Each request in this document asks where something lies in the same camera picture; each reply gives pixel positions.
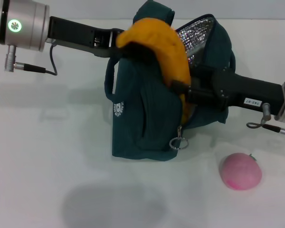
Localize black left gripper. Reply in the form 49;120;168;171
46;16;158;67

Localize dark teal insulated lunch bag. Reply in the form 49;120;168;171
104;0;237;162

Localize pink peach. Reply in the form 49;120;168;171
218;152;263;190

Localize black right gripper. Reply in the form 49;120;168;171
171;65;285;115

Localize left gripper cable with plug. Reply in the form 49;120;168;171
4;44;58;76

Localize yellow banana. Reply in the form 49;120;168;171
115;18;196;125

